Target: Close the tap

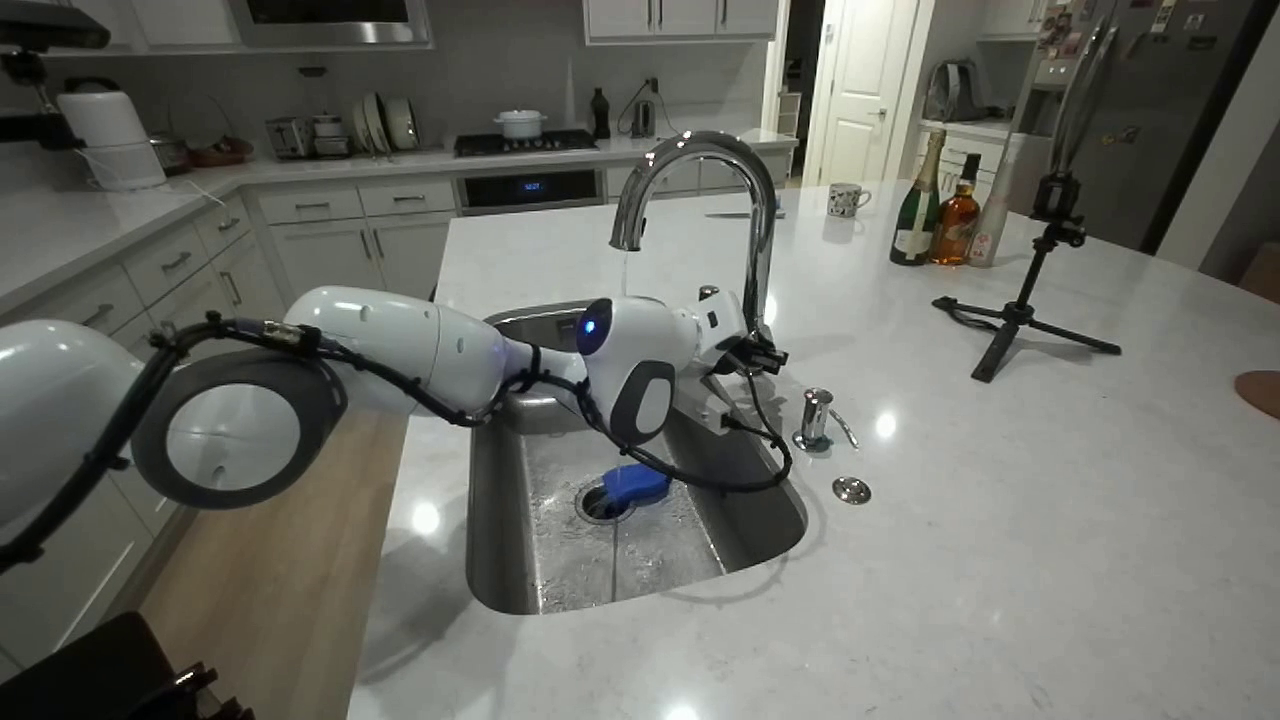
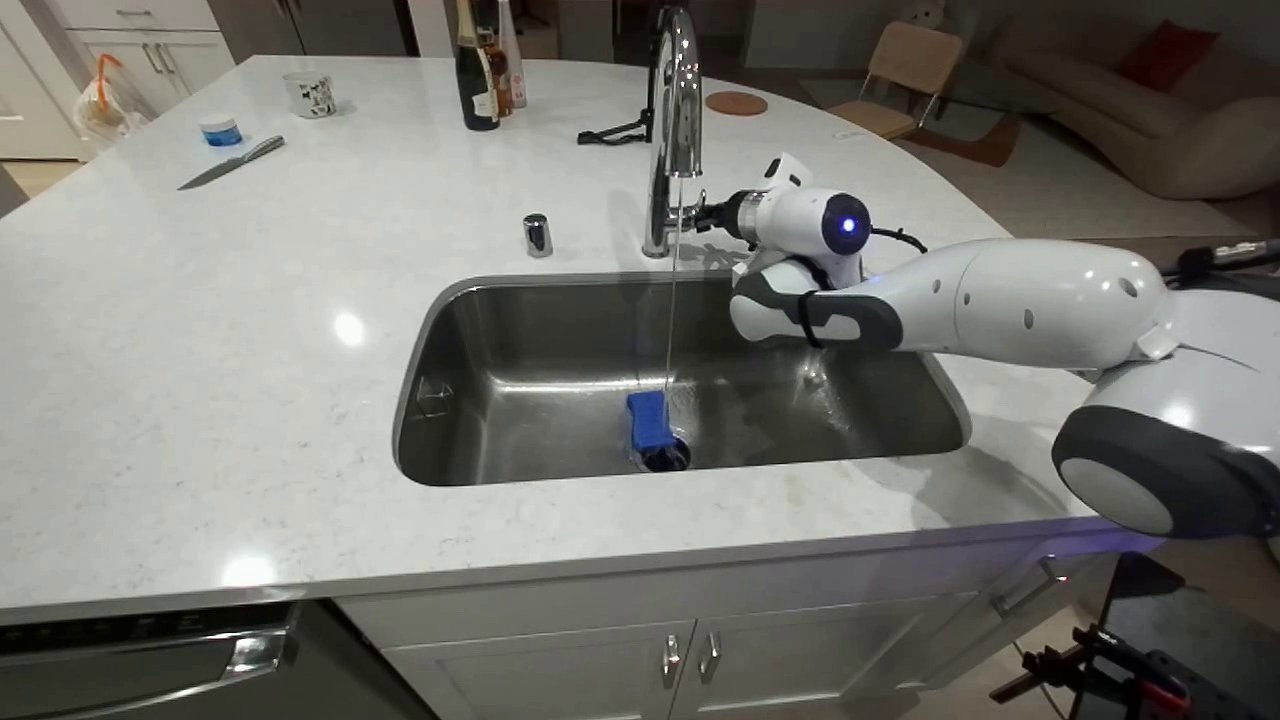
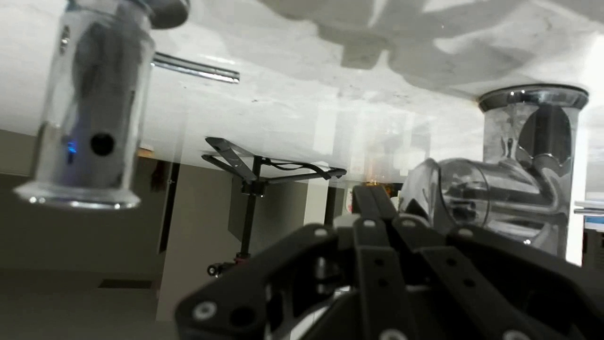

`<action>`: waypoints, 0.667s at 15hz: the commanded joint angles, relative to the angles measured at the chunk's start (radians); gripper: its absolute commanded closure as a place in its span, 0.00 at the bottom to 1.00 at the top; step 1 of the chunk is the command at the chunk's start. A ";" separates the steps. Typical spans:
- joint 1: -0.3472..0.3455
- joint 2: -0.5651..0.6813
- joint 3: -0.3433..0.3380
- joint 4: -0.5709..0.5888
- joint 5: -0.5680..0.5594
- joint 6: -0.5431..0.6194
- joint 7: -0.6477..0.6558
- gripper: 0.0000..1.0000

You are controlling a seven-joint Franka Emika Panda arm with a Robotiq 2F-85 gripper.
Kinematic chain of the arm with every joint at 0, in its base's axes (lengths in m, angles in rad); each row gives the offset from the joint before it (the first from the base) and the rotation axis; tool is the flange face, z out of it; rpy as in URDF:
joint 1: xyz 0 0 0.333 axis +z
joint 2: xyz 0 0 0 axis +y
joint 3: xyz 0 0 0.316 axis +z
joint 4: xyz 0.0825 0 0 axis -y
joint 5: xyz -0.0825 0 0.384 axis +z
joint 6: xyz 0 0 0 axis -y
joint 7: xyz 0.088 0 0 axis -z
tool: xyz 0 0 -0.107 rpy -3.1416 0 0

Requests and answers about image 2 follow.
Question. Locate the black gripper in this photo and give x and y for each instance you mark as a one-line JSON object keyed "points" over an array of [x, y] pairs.
{"points": [[724, 215]]}

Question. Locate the chrome gooseneck tap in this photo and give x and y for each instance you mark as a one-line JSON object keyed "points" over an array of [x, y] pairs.
{"points": [[679, 120]]}

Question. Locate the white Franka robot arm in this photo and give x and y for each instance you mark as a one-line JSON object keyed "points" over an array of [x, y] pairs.
{"points": [[1027, 301]]}

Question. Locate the round brown coaster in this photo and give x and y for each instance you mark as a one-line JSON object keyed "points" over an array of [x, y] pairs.
{"points": [[738, 103]]}

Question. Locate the small chrome cylinder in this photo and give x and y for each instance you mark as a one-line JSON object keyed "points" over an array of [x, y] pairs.
{"points": [[539, 233]]}

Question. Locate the wooden chair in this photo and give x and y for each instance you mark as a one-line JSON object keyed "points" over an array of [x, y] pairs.
{"points": [[914, 63]]}

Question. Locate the stainless steel sink basin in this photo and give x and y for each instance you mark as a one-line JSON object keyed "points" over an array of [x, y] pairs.
{"points": [[533, 386]]}

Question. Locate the amber liquor bottle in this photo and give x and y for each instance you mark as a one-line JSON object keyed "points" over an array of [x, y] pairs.
{"points": [[513, 65]]}

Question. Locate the dark green wine bottle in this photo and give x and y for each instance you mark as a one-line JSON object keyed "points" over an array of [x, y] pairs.
{"points": [[479, 81]]}

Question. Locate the white island cabinet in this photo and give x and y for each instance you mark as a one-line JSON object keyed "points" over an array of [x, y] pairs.
{"points": [[825, 626]]}

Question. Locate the patterned white mug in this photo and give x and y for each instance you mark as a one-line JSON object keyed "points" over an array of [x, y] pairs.
{"points": [[315, 95]]}

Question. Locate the beige sofa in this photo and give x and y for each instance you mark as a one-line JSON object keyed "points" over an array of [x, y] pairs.
{"points": [[1172, 125]]}

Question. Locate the red cushion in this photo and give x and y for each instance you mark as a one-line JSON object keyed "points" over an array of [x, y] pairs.
{"points": [[1167, 54]]}

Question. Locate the small blue round lid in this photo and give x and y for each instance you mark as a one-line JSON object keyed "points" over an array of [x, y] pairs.
{"points": [[221, 133]]}

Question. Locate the white shaker cabinets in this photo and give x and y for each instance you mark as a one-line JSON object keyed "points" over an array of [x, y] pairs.
{"points": [[146, 47]]}

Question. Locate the black stand equipment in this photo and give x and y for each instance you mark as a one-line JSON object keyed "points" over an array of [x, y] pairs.
{"points": [[1134, 666]]}

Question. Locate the orange and white bag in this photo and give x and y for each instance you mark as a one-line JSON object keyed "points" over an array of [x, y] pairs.
{"points": [[103, 103]]}

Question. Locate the steel dishwasher front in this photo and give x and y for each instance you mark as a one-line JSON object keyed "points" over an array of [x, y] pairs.
{"points": [[146, 660]]}

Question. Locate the black camera tripod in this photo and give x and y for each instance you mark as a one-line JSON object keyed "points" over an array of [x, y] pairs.
{"points": [[617, 130]]}

